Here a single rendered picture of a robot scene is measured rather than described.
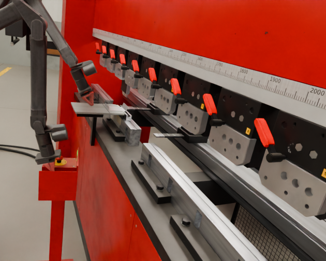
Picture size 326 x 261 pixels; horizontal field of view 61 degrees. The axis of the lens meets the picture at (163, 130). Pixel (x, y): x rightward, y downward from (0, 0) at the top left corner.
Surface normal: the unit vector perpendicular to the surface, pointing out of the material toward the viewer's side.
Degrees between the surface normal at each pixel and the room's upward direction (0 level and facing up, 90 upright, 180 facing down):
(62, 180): 90
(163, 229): 0
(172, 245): 0
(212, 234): 90
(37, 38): 92
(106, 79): 90
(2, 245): 0
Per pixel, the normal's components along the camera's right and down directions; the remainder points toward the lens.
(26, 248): 0.17, -0.93
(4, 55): 0.27, 0.36
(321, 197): -0.90, 0.00
